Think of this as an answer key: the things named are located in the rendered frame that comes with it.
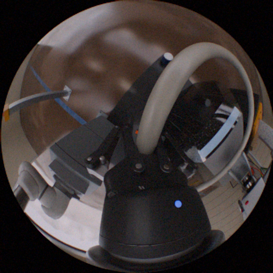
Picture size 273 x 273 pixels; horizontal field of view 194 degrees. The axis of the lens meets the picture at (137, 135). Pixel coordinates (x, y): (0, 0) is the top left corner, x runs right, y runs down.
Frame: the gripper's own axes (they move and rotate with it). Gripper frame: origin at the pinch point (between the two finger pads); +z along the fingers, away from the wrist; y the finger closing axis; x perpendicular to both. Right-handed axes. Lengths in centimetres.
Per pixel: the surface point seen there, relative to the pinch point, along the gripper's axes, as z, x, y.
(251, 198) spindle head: -41, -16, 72
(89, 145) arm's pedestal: 27, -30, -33
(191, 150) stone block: 5.5, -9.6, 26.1
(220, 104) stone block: 6.8, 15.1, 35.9
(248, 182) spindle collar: -28, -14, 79
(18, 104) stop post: 5, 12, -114
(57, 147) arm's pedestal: 9, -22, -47
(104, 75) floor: 85, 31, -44
